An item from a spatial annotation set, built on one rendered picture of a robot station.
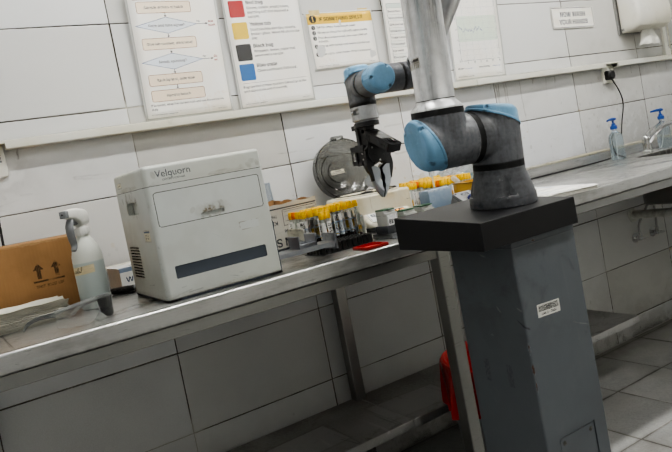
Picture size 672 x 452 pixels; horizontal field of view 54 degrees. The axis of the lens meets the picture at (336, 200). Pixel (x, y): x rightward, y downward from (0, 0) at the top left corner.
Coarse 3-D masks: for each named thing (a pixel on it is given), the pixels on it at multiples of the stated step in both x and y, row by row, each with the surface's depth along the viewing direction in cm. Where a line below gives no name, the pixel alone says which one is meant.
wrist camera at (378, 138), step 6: (366, 132) 178; (372, 132) 178; (378, 132) 178; (366, 138) 178; (372, 138) 176; (378, 138) 174; (384, 138) 174; (390, 138) 174; (378, 144) 175; (384, 144) 173; (390, 144) 171; (396, 144) 172; (390, 150) 172; (396, 150) 173
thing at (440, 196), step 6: (444, 186) 199; (450, 186) 198; (420, 192) 195; (426, 192) 193; (432, 192) 193; (438, 192) 195; (444, 192) 196; (450, 192) 198; (420, 198) 195; (426, 198) 193; (432, 198) 193; (438, 198) 195; (444, 198) 196; (450, 198) 198; (432, 204) 193; (438, 204) 194; (444, 204) 196
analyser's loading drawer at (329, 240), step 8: (288, 240) 164; (296, 240) 160; (312, 240) 163; (328, 240) 167; (336, 240) 165; (296, 248) 161; (304, 248) 160; (312, 248) 161; (320, 248) 163; (280, 256) 156; (288, 256) 158
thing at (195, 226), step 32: (192, 160) 146; (224, 160) 149; (256, 160) 153; (128, 192) 152; (160, 192) 141; (192, 192) 145; (224, 192) 149; (256, 192) 153; (128, 224) 158; (160, 224) 141; (192, 224) 145; (224, 224) 148; (256, 224) 152; (160, 256) 141; (192, 256) 144; (224, 256) 148; (256, 256) 152; (160, 288) 144; (192, 288) 144
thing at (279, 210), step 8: (272, 200) 218; (288, 200) 210; (296, 200) 191; (304, 200) 193; (312, 200) 194; (272, 208) 187; (280, 208) 188; (288, 208) 190; (296, 208) 191; (304, 208) 192; (272, 216) 187; (280, 216) 188; (280, 224) 188; (288, 224) 190; (280, 232) 188; (280, 240) 188; (280, 248) 188; (288, 248) 189
